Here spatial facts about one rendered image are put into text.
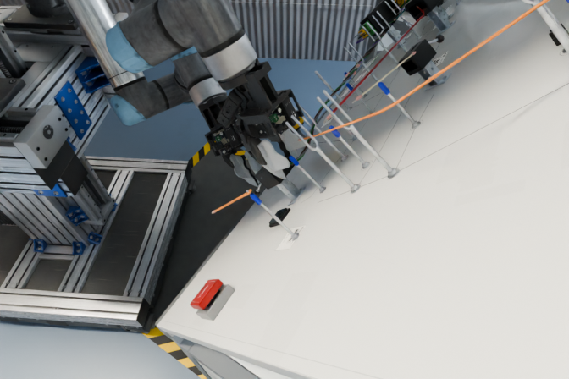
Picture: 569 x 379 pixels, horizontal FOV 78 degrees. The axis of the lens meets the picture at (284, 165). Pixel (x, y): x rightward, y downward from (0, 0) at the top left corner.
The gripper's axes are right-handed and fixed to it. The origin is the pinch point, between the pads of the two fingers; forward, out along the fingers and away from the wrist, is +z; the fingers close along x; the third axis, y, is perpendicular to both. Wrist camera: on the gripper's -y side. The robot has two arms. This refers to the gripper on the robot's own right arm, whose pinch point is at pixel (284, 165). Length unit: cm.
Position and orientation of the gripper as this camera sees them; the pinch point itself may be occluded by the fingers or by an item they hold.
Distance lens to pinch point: 65.5
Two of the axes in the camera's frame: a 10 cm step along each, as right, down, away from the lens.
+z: 4.4, 7.4, 5.1
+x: 5.4, -6.7, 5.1
